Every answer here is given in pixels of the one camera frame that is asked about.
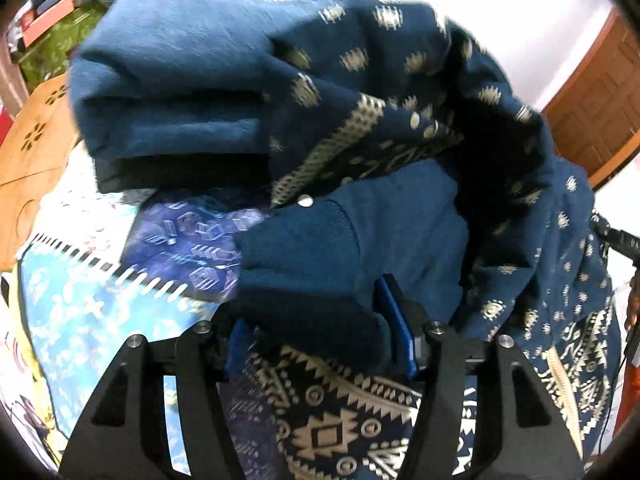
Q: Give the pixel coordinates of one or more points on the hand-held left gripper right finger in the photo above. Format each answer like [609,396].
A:
[397,330]

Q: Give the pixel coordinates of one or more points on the person's right hand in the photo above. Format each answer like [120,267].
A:
[633,305]

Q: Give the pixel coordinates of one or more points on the orange box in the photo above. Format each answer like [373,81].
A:
[47,20]

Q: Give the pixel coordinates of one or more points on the wooden folding table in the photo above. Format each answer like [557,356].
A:
[35,150]

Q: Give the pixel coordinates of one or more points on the wooden door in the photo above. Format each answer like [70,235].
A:
[595,110]

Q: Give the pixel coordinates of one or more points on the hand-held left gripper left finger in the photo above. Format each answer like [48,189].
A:
[235,355]

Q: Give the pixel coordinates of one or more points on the folded blue jeans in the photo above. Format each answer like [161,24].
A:
[180,85]

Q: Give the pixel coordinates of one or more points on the blue patchwork bedspread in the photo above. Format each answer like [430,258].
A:
[100,300]

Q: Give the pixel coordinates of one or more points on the green patterned cabinet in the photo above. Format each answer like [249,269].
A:
[55,45]

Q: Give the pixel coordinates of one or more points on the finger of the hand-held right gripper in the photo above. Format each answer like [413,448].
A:
[617,237]

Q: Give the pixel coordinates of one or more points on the navy patterned hooded garment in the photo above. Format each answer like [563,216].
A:
[440,160]

